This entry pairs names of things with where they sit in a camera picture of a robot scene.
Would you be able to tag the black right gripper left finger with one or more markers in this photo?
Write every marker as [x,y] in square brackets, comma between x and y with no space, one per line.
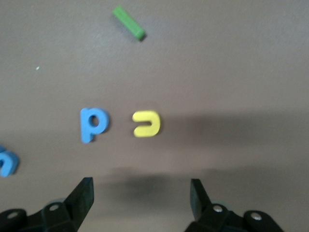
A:
[82,198]

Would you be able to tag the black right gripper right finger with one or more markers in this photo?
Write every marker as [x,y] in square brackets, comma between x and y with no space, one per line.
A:
[199,200]

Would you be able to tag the yellow letter u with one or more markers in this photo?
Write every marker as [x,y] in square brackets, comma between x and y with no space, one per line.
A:
[154,123]

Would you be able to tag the green letter l bar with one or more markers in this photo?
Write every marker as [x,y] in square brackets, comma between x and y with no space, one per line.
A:
[129,23]

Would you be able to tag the blue letter p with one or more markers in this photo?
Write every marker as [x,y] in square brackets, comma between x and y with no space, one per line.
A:
[85,128]

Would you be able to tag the blue letter m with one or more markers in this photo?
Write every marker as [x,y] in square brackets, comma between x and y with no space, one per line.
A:
[10,164]

